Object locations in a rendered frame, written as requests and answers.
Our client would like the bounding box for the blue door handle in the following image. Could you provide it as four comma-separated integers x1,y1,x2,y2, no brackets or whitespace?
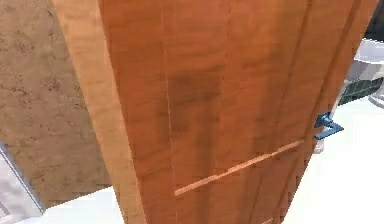
313,111,345,141

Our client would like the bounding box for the brown wooden room door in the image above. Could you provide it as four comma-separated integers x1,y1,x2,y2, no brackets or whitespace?
51,0,381,224

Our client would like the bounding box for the white door frame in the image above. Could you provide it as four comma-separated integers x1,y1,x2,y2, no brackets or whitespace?
0,141,46,224

